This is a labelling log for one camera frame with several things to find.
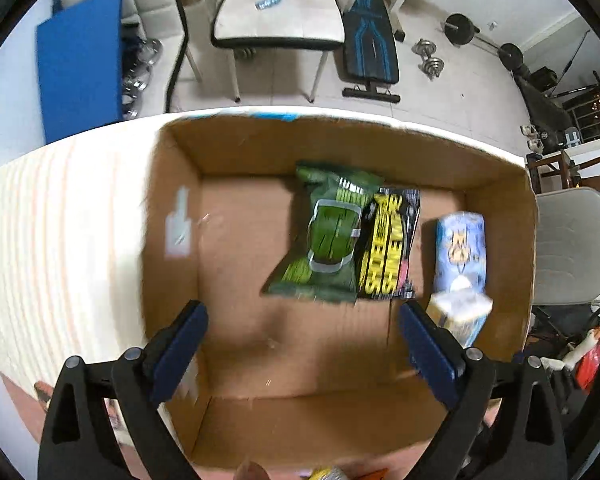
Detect green wet wipes pack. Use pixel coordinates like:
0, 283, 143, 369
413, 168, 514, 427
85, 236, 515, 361
263, 160, 384, 304

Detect chrome dumbbells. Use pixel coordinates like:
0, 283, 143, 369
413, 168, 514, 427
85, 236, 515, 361
412, 38, 444, 80

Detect grey office chair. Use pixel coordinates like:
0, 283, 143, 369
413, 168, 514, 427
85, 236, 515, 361
533, 188, 600, 307

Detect white padded chair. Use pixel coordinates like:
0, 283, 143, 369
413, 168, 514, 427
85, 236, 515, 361
204, 0, 344, 102

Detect open cardboard box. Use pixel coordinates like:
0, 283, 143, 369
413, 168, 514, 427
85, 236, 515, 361
142, 114, 536, 469

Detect black shoe shine wipes pack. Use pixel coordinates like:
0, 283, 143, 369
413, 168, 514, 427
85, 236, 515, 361
354, 186, 420, 300

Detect orange snack bag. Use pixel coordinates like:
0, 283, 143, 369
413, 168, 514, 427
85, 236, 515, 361
355, 468, 389, 480

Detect yellow blue tissue box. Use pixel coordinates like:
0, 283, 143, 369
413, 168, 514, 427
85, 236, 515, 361
426, 288, 493, 348

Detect floor barbell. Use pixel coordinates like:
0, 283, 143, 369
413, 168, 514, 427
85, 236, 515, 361
442, 13, 524, 73

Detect yellow silver scrub pad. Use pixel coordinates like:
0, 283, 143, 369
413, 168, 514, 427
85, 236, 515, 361
308, 467, 349, 480

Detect light blue tissue pack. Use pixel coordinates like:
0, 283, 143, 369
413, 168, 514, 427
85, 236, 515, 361
434, 211, 486, 292

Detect blue foam board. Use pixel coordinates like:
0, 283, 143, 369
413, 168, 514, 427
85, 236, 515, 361
36, 0, 123, 144

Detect black blue weight bench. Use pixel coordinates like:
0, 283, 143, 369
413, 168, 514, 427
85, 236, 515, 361
342, 0, 401, 104

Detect wooden chair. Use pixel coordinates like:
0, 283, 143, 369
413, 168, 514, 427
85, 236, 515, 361
526, 152, 600, 212

